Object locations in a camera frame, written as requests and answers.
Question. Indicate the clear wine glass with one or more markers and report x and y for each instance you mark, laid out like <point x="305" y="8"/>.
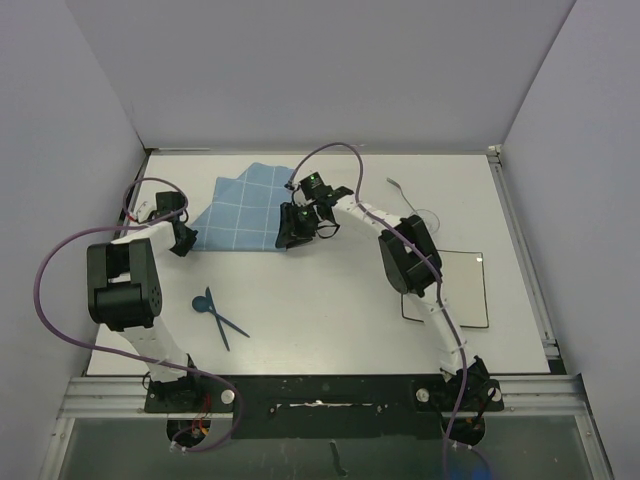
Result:
<point x="430" y="219"/>

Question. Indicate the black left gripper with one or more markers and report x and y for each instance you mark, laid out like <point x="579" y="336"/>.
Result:
<point x="183" y="249"/>

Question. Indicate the dark blue plastic spoon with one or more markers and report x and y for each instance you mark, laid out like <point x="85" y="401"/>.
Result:
<point x="199" y="304"/>

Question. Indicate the dark blue plastic knife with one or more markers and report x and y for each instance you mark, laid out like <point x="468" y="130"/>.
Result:
<point x="212" y="309"/>

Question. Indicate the blue checked cloth napkin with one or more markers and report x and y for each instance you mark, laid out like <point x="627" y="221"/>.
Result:
<point x="244" y="214"/>

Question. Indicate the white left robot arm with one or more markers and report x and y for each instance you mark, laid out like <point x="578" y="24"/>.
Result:
<point x="124" y="294"/>

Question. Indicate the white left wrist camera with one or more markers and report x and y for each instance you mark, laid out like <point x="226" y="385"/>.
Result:
<point x="142" y="213"/>

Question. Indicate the aluminium frame rail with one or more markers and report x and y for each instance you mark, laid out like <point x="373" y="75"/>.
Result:
<point x="596" y="456"/>

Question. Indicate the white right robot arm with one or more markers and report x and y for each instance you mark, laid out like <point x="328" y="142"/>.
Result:
<point x="411" y="263"/>

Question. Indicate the square white plate black rim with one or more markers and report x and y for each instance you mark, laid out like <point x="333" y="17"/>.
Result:
<point x="464" y="289"/>

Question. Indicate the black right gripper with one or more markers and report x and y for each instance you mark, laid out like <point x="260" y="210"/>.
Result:
<point x="287" y="238"/>

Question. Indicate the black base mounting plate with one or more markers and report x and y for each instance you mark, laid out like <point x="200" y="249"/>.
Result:
<point x="329" y="407"/>

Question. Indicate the silver metal fork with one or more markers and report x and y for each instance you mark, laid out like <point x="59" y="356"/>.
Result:
<point x="400" y="190"/>

